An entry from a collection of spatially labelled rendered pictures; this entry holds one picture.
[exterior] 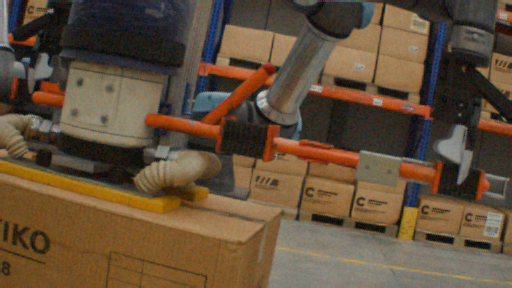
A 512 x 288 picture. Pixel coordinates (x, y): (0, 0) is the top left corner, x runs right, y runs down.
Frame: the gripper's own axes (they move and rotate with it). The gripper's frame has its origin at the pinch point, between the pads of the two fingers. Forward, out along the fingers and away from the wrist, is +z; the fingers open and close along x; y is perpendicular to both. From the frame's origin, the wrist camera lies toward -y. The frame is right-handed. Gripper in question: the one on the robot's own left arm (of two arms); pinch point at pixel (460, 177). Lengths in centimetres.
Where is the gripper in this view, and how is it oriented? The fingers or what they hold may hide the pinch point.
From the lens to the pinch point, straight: 115.8
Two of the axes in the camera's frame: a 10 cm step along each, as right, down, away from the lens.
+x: -1.7, 0.3, -9.8
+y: -9.7, -2.0, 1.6
